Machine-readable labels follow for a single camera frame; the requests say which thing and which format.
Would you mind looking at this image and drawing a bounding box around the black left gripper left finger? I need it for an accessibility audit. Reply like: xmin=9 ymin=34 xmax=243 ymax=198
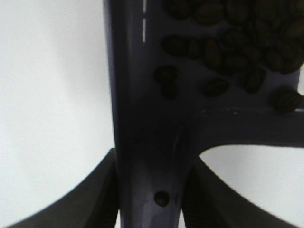
xmin=12 ymin=149 xmax=119 ymax=228

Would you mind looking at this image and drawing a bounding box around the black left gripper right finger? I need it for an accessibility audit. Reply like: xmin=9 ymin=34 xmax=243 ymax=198
xmin=181 ymin=158 xmax=294 ymax=228

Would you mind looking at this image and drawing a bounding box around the purple plastic dustpan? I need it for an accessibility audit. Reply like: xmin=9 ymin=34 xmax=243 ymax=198
xmin=103 ymin=0 xmax=304 ymax=228

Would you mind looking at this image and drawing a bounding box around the pile of coffee beans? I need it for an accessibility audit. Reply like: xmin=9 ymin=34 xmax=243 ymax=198
xmin=147 ymin=0 xmax=304 ymax=116

